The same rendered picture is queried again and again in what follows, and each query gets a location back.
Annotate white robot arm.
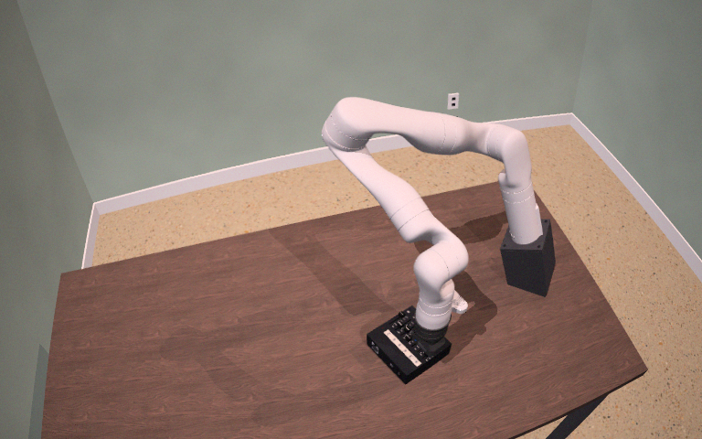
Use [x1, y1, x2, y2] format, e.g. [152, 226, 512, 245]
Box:
[322, 97, 543, 315]

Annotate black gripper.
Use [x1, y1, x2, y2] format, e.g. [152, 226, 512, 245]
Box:
[412, 290, 468, 357]

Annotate black lighting desk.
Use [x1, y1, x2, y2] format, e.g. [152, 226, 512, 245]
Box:
[367, 305, 452, 385]

